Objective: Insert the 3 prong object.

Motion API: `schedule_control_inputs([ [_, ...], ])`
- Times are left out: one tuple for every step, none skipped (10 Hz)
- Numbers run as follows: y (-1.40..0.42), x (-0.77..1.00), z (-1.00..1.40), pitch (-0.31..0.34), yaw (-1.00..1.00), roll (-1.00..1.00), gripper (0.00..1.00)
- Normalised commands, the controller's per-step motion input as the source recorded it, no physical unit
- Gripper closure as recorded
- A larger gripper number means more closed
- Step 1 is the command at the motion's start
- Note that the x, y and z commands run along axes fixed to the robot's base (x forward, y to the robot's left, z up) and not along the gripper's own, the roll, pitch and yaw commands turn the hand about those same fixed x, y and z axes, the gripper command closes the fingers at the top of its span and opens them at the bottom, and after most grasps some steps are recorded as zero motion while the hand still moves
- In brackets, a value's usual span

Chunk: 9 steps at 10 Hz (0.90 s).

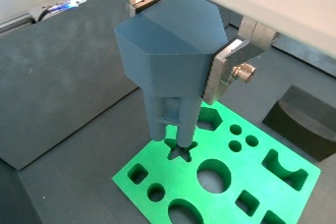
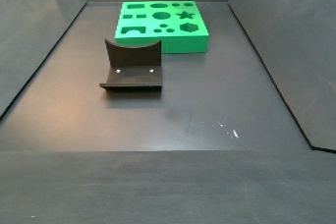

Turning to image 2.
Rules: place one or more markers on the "black curved holder stand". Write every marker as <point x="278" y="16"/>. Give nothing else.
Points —
<point x="134" y="61"/>

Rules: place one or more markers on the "green shape sorter block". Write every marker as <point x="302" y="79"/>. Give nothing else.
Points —
<point x="169" y="21"/>

